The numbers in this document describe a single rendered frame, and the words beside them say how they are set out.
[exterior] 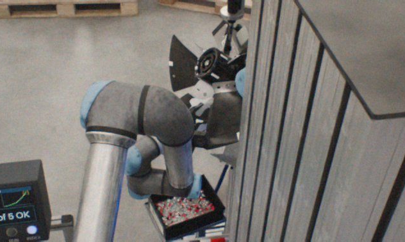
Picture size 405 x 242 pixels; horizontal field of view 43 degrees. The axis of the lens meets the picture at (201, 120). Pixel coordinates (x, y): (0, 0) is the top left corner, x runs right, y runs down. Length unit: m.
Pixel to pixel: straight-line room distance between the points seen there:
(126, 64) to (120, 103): 2.77
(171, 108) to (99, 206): 0.26
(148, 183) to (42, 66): 2.59
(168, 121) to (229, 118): 0.46
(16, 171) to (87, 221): 0.33
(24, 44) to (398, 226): 4.02
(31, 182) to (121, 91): 0.35
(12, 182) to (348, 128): 1.11
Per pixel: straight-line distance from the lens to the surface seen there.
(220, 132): 1.55
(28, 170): 1.39
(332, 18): 0.38
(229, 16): 1.53
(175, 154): 1.28
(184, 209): 1.77
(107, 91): 1.16
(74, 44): 4.21
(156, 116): 1.13
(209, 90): 1.79
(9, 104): 3.70
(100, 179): 1.14
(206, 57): 1.77
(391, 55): 0.35
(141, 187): 1.52
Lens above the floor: 2.21
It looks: 41 degrees down
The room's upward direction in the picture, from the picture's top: 2 degrees clockwise
